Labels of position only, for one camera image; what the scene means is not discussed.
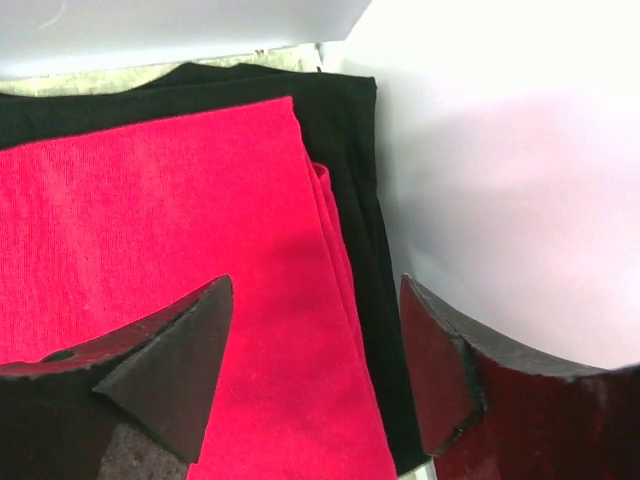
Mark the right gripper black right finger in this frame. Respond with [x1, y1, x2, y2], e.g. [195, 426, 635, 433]
[400, 276, 639, 479]

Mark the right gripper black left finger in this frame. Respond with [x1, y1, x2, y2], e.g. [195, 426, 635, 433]
[1, 276, 233, 479]

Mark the red t shirt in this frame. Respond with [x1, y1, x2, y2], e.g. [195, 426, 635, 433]
[1, 97, 395, 479]

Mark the folded black t shirt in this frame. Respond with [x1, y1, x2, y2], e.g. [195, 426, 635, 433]
[1, 63, 427, 475]

